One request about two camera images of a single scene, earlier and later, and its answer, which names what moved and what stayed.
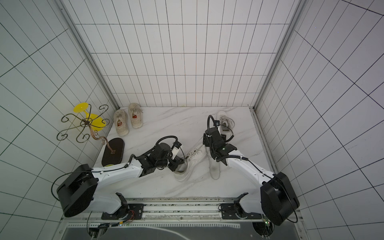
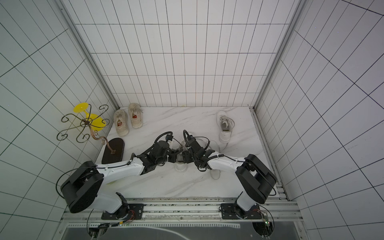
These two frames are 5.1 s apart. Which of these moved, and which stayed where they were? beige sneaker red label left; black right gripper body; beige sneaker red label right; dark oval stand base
Moved: black right gripper body
Stayed: beige sneaker red label left; dark oval stand base; beige sneaker red label right
